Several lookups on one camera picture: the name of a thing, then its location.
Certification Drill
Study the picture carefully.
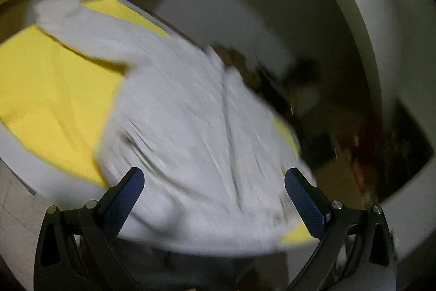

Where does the white mattress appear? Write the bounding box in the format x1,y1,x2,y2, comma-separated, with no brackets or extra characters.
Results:
1,125,108,210

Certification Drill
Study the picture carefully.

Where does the white padded jacket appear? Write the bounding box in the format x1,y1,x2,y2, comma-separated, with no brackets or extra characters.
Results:
35,0,312,256

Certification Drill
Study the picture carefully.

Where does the yellow bed sheet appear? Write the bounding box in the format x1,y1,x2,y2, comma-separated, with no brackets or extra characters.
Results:
1,0,313,246

